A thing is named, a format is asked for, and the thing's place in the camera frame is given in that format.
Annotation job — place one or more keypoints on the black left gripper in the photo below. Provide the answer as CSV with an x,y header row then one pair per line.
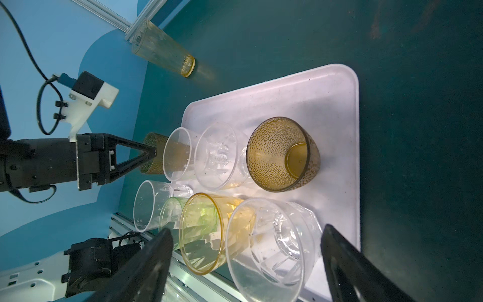
x,y
40,163

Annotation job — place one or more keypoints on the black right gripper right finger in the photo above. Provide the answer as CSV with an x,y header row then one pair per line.
x,y
350,275

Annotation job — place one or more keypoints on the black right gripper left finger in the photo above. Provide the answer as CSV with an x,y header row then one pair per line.
x,y
143,277

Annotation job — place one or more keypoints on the clear faceted glass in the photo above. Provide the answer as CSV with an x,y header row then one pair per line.
x,y
178,156
150,199
272,248
220,157

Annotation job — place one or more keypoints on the small green cup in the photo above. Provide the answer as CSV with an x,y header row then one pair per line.
x,y
170,217

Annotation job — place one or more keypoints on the yellow short cup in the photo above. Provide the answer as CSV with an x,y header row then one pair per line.
x,y
203,231

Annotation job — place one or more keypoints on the tall yellow plastic cup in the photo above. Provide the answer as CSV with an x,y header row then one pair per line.
x,y
154,45

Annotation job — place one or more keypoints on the brown amber short cup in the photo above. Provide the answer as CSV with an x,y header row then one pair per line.
x,y
282,156

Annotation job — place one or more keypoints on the lilac plastic tray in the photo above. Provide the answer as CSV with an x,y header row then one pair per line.
x,y
325,102

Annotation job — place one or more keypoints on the aluminium front rail base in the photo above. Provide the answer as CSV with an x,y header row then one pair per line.
x,y
210,287

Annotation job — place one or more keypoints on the aluminium back frame rail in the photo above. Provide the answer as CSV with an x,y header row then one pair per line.
x,y
107,14

